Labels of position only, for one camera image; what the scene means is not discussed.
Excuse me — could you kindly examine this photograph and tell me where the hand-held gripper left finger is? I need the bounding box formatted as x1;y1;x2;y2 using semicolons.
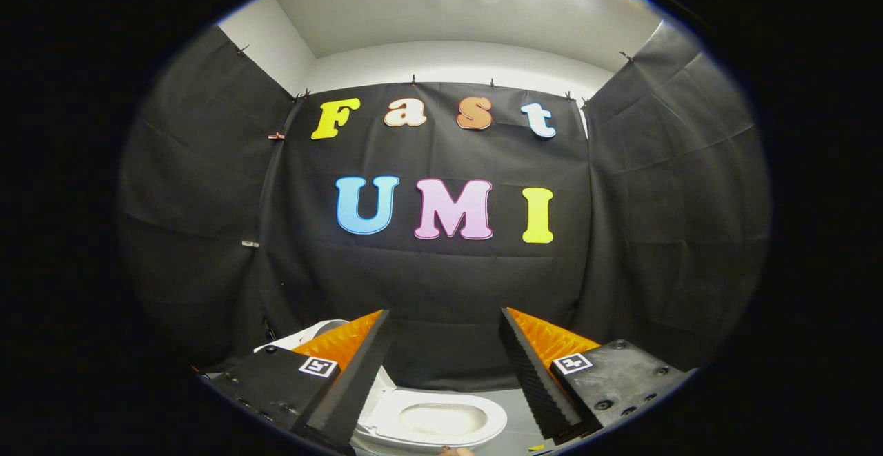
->
200;309;392;456

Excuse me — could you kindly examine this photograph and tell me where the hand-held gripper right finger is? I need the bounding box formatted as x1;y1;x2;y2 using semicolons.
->
498;306;691;446

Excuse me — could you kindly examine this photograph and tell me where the white toilet tank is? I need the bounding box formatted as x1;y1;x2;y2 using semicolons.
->
253;328;319;353

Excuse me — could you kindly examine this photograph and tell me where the black backdrop cloth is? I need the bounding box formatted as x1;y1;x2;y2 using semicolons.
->
117;18;771;395

